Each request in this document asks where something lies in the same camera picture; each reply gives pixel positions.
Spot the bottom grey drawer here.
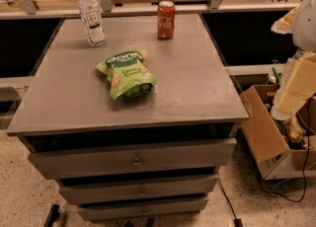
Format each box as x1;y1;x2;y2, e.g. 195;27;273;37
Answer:
78;196;207;221

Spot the open cardboard box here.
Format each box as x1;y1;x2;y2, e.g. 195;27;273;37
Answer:
240;85;316;180

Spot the grey drawer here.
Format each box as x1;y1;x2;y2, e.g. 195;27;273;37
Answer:
78;196;207;221
59;175;217;205
29;138;236;180

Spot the green snack bag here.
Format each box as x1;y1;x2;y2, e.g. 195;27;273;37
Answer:
97;50;157;101

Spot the black floor cable by cabinet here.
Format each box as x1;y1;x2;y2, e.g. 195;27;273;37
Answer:
216;178;244;227

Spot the red cola can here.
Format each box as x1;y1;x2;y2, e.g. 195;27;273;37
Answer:
157;1;176;38

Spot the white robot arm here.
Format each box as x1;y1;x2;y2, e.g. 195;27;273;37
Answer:
271;0;316;119

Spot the top grey drawer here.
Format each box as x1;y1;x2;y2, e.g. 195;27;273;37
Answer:
29;138;236;180

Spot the middle grey drawer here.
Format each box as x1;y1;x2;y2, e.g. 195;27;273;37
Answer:
59;175;217;205

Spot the green handled brush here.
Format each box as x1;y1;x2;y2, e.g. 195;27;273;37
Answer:
272;67;280;84

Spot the clear plastic water bottle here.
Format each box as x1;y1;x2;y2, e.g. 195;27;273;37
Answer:
77;0;106;46

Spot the grey drawer cabinet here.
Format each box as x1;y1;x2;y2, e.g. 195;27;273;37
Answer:
7;14;247;209

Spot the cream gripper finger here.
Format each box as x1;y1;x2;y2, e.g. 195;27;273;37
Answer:
271;8;297;35
276;54;316;114

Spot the black cable on floor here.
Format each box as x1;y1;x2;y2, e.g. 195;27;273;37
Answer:
256;96;313;203

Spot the black object on floor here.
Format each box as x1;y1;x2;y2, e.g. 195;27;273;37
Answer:
43;204;59;227

